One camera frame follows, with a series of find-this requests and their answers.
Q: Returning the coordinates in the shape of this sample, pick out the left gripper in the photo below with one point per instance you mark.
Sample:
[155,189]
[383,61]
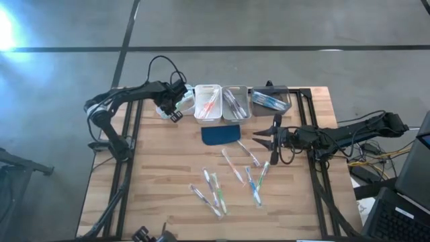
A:
[171,97]

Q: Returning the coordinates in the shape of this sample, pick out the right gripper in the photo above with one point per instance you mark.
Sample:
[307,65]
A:
[290,138]

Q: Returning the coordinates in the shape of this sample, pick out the green toothbrush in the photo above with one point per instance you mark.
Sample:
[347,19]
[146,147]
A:
[263,176]
[183,102]
[220,195]

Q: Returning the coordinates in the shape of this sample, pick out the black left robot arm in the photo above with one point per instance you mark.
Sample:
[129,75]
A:
[111,134]

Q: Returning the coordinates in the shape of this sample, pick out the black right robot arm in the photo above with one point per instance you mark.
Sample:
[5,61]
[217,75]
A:
[352,132]

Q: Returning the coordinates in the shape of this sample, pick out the clear plastic bin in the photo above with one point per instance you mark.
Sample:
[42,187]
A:
[192,109]

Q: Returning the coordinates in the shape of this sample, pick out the dark grey plastic bin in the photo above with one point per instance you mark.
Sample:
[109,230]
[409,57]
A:
[258,112]

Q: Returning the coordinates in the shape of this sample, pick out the dark blue cloth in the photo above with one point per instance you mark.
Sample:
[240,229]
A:
[220,134]

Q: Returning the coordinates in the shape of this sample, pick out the white plastic bin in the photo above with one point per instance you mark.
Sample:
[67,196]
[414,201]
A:
[216,114]

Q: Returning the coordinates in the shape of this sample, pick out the light grey plastic bin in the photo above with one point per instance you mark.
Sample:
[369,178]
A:
[245,94]

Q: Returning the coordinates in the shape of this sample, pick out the black power brick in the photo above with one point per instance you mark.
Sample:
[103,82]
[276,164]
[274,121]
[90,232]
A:
[364,174]

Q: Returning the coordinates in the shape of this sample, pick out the small black power adapter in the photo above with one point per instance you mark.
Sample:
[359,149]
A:
[371,148]

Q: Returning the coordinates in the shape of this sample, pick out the white paper sheet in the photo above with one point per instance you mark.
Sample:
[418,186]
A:
[364,206]

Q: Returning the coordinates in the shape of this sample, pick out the black laptop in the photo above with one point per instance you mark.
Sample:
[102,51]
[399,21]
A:
[396,222]

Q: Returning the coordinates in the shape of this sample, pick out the black floor stand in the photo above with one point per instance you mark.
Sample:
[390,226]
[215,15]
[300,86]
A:
[20,161]

